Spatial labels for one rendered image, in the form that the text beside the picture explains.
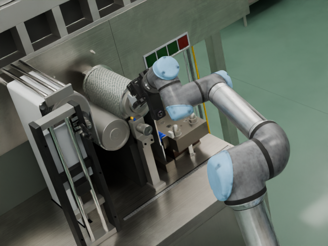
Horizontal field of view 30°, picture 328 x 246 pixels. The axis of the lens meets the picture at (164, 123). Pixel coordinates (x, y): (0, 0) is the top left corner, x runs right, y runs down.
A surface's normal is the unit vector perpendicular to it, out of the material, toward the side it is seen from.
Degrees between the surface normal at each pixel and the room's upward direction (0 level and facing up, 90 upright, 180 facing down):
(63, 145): 90
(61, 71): 90
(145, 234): 0
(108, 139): 90
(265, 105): 0
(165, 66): 50
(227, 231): 90
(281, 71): 0
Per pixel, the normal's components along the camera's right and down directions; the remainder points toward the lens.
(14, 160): 0.61, 0.32
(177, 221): -0.21, -0.82
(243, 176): 0.26, 0.07
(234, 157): -0.06, -0.61
